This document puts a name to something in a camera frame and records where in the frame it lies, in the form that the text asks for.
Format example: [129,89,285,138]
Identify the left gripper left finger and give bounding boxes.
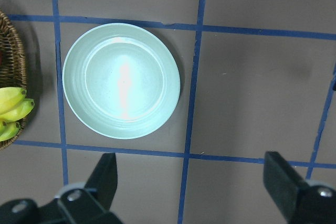
[84,153,117,210]

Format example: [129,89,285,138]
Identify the brown wicker basket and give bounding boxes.
[1,12,27,149]

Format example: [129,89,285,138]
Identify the yellow banana bunch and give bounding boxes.
[1,87,35,142]

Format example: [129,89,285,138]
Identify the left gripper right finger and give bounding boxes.
[263,151,310,221]

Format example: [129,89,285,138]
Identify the light green plate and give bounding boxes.
[62,23,181,140]

